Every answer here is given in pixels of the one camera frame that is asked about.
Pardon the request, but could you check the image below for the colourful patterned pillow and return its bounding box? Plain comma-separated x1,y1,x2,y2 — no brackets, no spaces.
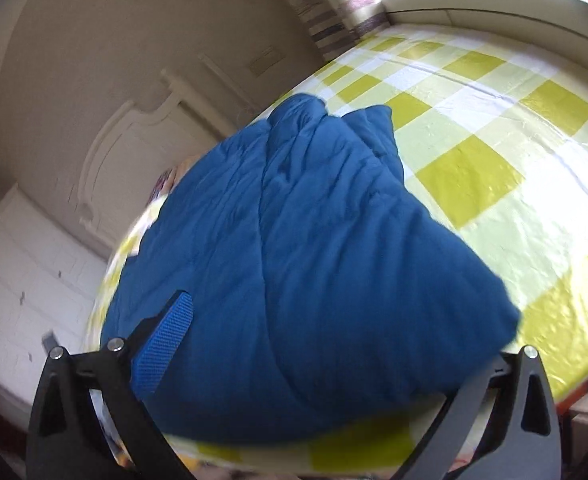
146,166,181,207

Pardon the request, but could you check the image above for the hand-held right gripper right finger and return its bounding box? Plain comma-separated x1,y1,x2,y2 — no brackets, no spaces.
399,344,563,480

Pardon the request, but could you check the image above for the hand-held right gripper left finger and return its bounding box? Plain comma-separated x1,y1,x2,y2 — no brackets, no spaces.
26,290,198,480

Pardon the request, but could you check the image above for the white wooden headboard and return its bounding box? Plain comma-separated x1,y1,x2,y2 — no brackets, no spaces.
76,55,276,257

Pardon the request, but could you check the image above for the wall socket panel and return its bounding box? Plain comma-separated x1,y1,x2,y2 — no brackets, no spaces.
248,45,283,74

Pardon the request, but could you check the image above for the blue padded jacket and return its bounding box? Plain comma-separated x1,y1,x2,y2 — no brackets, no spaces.
99,92,523,446

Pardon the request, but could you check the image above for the yellow white checked blanket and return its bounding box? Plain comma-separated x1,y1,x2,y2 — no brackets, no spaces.
81,27,588,477

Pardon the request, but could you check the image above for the pale patterned curtain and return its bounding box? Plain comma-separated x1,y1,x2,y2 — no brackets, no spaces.
279,0,391,59

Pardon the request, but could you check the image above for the white wardrobe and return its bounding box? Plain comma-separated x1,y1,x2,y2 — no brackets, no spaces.
0,185,111,413

